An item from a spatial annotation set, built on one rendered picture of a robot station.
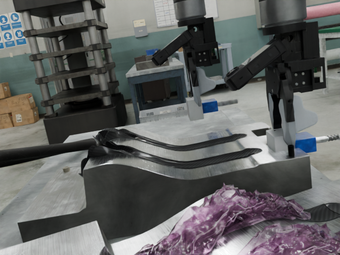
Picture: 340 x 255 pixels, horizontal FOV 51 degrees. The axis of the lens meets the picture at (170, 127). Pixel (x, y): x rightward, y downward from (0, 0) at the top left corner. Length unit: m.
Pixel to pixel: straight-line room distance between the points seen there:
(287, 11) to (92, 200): 0.44
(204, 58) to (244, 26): 6.45
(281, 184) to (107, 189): 0.29
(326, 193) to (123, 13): 6.73
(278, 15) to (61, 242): 0.46
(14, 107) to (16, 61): 0.91
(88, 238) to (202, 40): 0.61
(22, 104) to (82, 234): 6.85
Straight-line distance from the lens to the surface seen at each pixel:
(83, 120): 4.68
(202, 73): 0.90
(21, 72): 7.60
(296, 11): 0.63
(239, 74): 0.62
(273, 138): 0.66
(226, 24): 7.27
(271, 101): 0.69
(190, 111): 0.91
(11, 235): 0.78
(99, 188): 0.61
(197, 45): 0.89
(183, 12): 0.89
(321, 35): 5.43
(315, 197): 0.58
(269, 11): 0.63
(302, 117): 0.65
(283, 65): 0.63
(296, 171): 0.64
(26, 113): 7.27
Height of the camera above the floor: 1.11
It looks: 14 degrees down
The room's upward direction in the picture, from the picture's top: 10 degrees counter-clockwise
